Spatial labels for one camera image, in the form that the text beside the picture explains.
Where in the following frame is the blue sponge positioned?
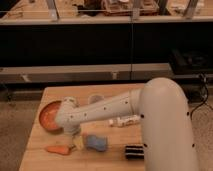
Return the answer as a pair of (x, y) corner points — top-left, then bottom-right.
(85, 135), (108, 152)

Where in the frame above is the orange pepper with green stem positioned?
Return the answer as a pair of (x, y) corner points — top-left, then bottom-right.
(45, 145), (74, 155)

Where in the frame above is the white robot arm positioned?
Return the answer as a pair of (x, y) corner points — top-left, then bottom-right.
(55, 77), (199, 171)

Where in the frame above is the white plastic bottle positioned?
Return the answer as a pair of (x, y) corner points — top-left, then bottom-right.
(108, 115), (140, 127)

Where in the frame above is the black device on shelf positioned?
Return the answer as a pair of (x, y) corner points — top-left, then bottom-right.
(169, 49), (213, 75)

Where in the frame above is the orange bowl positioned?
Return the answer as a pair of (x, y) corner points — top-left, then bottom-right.
(39, 100), (61, 132)

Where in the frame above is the black cable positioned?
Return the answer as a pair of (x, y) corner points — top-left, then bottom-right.
(189, 74), (211, 118)

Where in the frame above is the black striped box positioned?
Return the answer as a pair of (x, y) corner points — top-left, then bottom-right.
(125, 145), (144, 159)

